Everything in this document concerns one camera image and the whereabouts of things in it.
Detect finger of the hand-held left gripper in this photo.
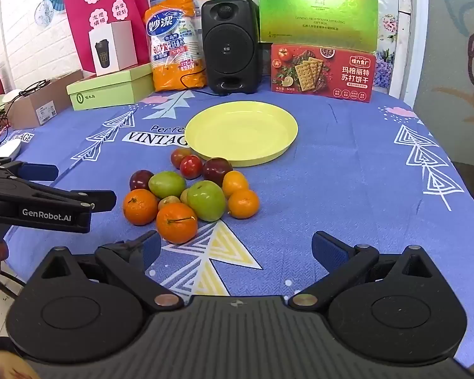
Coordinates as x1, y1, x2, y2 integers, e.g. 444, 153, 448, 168
21, 183, 118, 216
0, 157, 59, 184

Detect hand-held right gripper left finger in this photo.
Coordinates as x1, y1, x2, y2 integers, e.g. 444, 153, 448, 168
35, 230, 185, 313

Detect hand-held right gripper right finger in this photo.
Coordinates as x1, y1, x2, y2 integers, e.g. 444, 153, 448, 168
288, 230, 440, 311

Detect orange mandarin with stem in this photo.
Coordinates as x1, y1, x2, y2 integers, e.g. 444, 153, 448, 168
156, 202, 198, 244

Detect dark red plum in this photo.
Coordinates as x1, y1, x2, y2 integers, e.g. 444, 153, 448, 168
129, 169, 155, 191
202, 157, 234, 187

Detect green apple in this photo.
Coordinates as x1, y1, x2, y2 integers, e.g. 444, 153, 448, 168
148, 171, 187, 200
186, 180, 227, 222

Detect greenish red tomato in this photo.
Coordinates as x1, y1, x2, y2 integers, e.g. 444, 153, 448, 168
171, 148, 193, 169

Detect yellow plastic plate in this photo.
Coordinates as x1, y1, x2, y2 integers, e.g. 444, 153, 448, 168
185, 100, 299, 167

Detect small white device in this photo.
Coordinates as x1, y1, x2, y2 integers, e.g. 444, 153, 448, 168
0, 139, 23, 159

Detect brown cardboard box with label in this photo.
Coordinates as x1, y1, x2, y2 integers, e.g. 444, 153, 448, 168
7, 70, 85, 129

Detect blue printed tablecloth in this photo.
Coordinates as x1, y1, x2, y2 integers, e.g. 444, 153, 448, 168
2, 87, 474, 303

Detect white bowl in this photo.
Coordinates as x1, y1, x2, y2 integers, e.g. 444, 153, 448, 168
0, 88, 23, 114

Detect light green cardboard box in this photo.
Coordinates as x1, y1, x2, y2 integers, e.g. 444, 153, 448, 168
66, 62, 155, 111

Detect white box with cup picture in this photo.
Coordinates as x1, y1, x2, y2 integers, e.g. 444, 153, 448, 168
88, 20, 138, 77

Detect orange paper cup packet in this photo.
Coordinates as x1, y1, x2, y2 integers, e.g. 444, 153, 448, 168
143, 0, 209, 93

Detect red cracker box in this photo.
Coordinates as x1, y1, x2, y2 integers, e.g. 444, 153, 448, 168
270, 43, 377, 104

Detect black speaker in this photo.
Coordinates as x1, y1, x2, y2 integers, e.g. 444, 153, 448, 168
201, 0, 261, 96

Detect shiny green gift box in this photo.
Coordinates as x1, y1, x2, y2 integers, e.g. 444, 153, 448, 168
258, 0, 380, 54

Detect black cables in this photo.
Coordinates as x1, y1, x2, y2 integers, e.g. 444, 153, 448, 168
4, 80, 52, 105

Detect black speaker cable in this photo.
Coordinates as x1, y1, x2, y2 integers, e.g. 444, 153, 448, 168
181, 75, 224, 97

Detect floral wall strip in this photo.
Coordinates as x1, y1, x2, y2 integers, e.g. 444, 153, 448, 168
373, 14, 399, 89

